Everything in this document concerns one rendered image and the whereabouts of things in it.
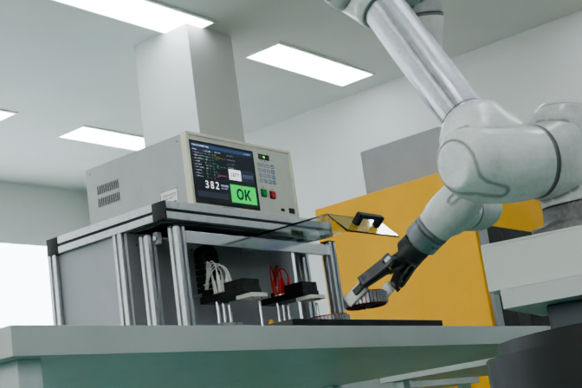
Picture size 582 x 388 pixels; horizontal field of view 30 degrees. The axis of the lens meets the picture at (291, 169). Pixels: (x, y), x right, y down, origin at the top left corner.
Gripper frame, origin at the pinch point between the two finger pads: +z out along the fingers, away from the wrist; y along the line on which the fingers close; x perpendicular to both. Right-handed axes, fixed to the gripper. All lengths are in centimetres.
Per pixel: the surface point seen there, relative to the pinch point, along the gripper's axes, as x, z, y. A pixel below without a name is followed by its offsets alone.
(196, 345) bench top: -16, -3, -76
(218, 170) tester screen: 48, 5, -17
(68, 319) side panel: 37, 53, -40
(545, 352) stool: -82, -85, -149
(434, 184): 168, 84, 327
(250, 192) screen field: 43.5, 7.6, -5.0
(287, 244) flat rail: 29.1, 11.8, 3.3
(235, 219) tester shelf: 34.3, 9.6, -16.3
